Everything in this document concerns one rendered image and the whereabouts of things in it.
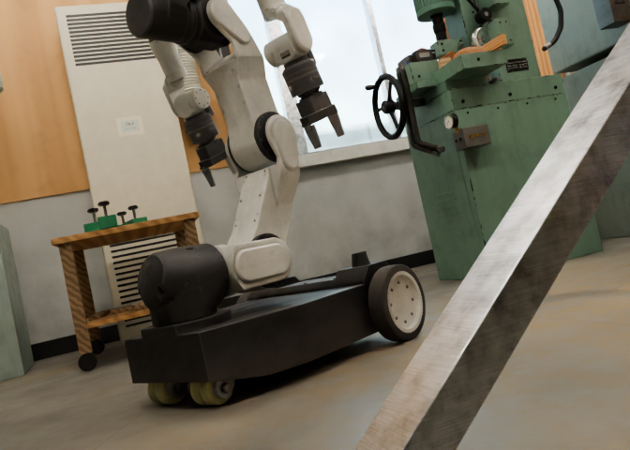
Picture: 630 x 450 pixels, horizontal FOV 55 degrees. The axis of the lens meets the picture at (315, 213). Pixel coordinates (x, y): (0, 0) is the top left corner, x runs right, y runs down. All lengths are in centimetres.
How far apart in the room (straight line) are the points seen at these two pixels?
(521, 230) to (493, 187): 217
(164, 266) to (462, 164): 153
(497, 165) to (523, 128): 21
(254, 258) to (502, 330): 113
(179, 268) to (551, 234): 106
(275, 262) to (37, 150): 235
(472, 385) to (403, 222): 367
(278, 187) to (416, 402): 128
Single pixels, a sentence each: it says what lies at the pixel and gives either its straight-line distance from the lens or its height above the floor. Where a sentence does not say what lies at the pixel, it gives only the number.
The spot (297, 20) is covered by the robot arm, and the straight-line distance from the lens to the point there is 154.
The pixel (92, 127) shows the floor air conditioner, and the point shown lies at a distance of 339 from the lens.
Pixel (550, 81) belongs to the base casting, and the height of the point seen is 77.
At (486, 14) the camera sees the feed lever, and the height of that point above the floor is 112.
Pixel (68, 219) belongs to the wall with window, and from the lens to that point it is 362.
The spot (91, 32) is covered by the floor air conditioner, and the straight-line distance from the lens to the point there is 356.
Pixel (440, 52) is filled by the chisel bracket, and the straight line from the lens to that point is 286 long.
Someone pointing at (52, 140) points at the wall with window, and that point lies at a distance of 368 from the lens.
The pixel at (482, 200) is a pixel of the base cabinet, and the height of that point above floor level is 32.
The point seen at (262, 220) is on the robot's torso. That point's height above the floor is 39.
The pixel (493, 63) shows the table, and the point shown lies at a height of 85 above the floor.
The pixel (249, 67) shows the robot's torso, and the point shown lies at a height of 80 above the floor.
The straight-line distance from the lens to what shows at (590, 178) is 45.
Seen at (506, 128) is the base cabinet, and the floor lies 60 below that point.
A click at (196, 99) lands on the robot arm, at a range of 187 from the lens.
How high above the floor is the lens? 30
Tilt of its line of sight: 3 degrees up
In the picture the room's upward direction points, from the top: 12 degrees counter-clockwise
